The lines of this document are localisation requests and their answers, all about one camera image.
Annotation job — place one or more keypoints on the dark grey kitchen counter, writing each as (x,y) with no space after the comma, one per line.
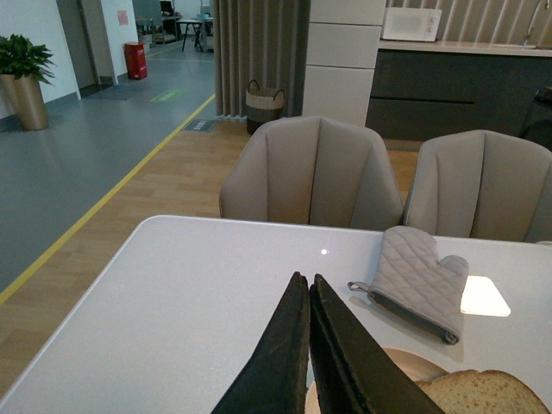
(421,91)

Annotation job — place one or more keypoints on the grey ribbed curtain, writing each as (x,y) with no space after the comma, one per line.
(261,40)

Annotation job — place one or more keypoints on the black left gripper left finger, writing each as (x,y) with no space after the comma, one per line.
(274,378)

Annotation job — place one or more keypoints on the beige upholstered chair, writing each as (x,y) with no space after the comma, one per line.
(313,170)
(482,184)

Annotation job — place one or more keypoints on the white drawer cabinet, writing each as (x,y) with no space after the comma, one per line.
(343,42)

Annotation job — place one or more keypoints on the beige round plate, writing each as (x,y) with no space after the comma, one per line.
(414,366)

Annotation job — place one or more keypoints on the right beige upholstered chair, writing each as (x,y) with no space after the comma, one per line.
(482,184)

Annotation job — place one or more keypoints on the grey quilted oven mitt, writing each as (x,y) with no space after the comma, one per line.
(412,282)

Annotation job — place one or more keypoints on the dark object behind chair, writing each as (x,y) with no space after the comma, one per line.
(536,126)

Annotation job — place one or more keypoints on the gold plant pot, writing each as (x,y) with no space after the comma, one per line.
(26,99)

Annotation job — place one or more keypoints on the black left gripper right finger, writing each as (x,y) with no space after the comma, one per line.
(353,373)

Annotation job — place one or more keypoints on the green potted plant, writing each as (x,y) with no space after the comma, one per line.
(21,58)

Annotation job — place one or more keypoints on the left beige upholstered chair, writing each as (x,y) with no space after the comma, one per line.
(313,170)

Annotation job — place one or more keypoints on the distant desk with legs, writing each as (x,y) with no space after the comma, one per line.
(200,30)

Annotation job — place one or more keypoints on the red bin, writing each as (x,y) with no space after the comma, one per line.
(135,60)

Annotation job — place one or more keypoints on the slice of brown bread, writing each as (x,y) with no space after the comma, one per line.
(490,391)

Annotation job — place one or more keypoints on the white microwave oven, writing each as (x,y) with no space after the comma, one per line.
(409,24)

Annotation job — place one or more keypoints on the woven basket with handles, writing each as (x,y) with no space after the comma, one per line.
(263,104)

